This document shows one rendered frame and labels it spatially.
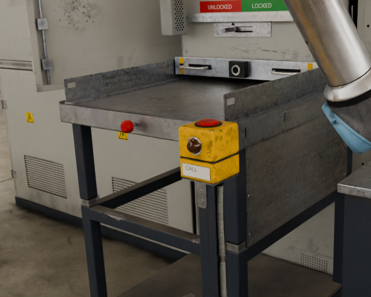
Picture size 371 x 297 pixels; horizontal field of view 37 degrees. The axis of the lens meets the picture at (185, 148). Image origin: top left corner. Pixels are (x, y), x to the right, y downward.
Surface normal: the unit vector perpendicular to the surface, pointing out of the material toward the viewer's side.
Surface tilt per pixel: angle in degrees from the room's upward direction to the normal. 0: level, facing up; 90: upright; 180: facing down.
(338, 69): 110
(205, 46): 90
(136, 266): 0
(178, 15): 90
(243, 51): 90
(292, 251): 90
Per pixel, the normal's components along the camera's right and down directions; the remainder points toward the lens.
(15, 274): -0.05, -0.96
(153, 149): -0.64, 0.24
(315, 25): -0.33, 0.58
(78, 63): 0.47, 0.22
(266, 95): 0.76, 0.14
